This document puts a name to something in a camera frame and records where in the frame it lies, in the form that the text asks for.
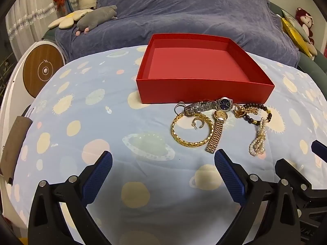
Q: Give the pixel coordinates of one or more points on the blue-grey blanket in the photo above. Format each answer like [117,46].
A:
[178,10]

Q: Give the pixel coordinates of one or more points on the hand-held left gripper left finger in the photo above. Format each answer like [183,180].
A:
[98,176]

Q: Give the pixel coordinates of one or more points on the red cardboard box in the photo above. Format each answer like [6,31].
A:
[204,91]

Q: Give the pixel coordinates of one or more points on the grey pillow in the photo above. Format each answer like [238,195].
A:
[293,20]

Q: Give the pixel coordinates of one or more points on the grey plush toy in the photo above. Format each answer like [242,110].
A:
[97,17]

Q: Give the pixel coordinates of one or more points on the white appliance with wooden disc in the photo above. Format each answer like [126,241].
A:
[43,69]

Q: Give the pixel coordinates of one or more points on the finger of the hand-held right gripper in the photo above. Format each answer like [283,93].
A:
[320,149]
[293,171]

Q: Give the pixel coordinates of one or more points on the red monkey plush toy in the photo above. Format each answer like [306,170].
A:
[305,17]

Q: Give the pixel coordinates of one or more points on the silver watch with blue face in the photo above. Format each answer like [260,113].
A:
[224,104]

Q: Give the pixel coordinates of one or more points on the light blue planet-print cloth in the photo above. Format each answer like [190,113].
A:
[102,107]

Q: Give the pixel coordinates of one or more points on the gold watch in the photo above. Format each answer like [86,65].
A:
[217,132]

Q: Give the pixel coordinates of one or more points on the cream flower cushion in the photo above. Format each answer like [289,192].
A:
[65,20]

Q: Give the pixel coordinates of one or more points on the white curtain with tinsel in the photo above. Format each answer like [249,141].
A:
[23,30]

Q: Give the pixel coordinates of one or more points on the yellow pillow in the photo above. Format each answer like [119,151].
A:
[293,33]

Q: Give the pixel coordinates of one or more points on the red bow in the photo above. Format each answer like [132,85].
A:
[60,0]

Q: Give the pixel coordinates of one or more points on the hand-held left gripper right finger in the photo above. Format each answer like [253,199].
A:
[228,176]

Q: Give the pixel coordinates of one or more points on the brown cardboard piece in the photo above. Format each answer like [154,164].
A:
[12,145]

